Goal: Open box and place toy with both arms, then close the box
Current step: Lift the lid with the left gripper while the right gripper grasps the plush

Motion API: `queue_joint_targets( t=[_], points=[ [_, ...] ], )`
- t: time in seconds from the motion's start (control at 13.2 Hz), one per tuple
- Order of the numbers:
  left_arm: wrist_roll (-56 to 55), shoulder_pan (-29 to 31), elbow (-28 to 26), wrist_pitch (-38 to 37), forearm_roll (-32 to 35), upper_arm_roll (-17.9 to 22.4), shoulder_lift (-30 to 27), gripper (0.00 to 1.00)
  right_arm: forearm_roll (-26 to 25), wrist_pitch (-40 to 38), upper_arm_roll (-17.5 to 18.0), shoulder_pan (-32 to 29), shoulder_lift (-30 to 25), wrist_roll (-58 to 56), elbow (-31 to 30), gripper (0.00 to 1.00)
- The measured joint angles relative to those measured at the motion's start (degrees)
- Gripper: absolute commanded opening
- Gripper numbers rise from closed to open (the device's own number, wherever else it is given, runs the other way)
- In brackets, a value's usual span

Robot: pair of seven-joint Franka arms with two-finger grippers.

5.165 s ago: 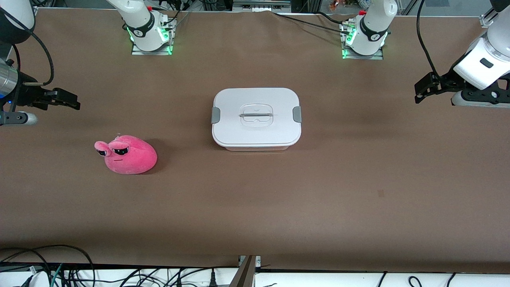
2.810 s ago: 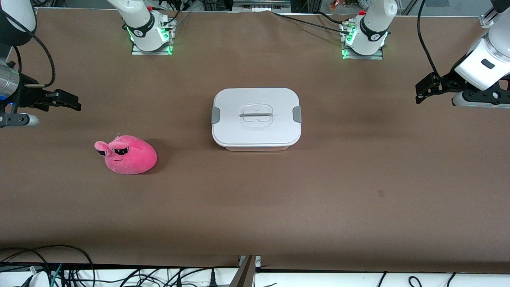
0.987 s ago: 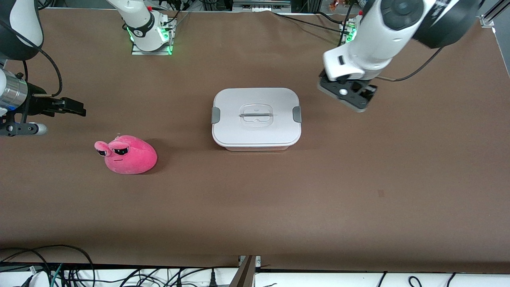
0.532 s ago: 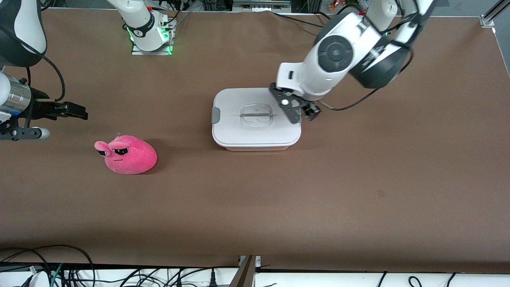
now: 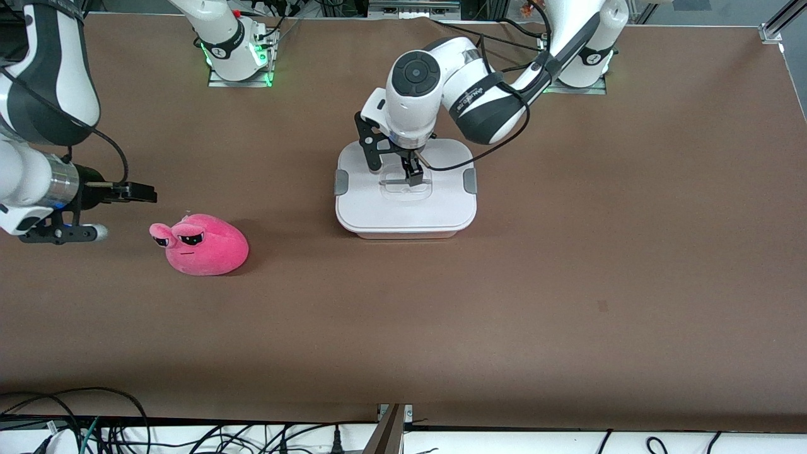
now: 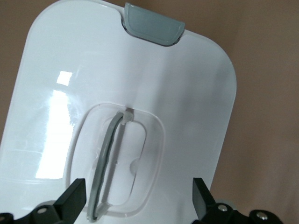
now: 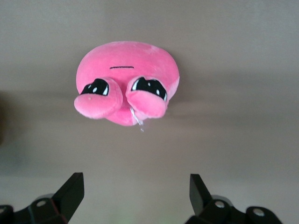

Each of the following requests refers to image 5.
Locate white box lid grey clips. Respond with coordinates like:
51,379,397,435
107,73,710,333
334,139,478,234

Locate pink plush toy with eyes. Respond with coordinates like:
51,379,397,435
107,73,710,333
149,213,250,277

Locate pink translucent plastic box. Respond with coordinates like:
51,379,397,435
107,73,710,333
352,228,466,241

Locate brown table cover sheet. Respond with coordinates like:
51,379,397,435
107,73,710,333
0,11,807,424

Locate aluminium corner profile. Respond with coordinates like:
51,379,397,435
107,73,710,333
760,0,807,45

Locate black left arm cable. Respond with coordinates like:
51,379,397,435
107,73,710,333
424,0,558,173

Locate long black base cable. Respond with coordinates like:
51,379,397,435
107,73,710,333
432,18,544,52

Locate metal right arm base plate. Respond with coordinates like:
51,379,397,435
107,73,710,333
208,28,278,88

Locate grey metal rack frame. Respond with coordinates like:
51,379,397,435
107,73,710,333
369,0,461,20

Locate short black base cable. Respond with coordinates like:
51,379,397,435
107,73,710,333
254,14,305,50

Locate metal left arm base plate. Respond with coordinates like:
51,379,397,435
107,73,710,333
542,74,609,96

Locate black arched cable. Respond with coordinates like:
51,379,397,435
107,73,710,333
0,386,152,454

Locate green cable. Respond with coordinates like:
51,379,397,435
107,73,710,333
78,416,102,454

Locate aluminium frame profile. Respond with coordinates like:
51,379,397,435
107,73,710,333
361,404,414,454

